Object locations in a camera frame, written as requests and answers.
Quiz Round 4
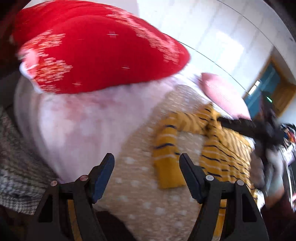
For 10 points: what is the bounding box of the yellow striped knit sweater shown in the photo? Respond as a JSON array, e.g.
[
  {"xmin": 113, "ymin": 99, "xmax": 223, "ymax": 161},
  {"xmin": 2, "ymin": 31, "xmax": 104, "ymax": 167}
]
[{"xmin": 67, "ymin": 102, "xmax": 258, "ymax": 241}]

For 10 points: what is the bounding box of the right hand in glove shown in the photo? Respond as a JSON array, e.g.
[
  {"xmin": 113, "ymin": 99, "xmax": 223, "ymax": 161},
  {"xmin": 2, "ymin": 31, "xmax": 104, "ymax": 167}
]
[{"xmin": 250, "ymin": 144, "xmax": 285, "ymax": 198}]

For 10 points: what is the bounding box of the pink pillow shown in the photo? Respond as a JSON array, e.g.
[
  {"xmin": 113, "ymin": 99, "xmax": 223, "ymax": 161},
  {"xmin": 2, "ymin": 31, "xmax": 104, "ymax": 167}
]
[{"xmin": 199, "ymin": 73, "xmax": 251, "ymax": 120}]

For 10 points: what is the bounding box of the teal door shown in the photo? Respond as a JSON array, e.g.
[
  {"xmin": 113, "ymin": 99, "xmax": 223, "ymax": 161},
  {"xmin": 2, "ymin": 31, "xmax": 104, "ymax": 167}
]
[{"xmin": 244, "ymin": 62, "xmax": 280, "ymax": 118}]

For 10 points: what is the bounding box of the grey houndstooth fabric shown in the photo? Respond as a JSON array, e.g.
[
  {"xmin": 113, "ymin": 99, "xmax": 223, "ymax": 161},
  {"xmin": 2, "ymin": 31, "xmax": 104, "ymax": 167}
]
[{"xmin": 1, "ymin": 108, "xmax": 57, "ymax": 215}]

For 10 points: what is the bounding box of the beige heart-patterned bedspread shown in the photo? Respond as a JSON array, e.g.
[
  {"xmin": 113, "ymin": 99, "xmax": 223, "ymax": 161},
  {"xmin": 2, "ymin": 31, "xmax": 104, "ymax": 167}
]
[{"xmin": 92, "ymin": 84, "xmax": 265, "ymax": 241}]

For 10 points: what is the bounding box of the white fluffy blanket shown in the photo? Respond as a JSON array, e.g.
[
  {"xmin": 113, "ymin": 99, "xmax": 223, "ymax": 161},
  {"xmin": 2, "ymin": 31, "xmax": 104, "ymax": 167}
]
[{"xmin": 14, "ymin": 74, "xmax": 199, "ymax": 182}]

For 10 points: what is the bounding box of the red patterned pillow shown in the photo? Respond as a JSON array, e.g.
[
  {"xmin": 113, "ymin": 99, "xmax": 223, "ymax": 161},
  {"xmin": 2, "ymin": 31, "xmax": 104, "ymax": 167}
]
[{"xmin": 11, "ymin": 1, "xmax": 190, "ymax": 94}]

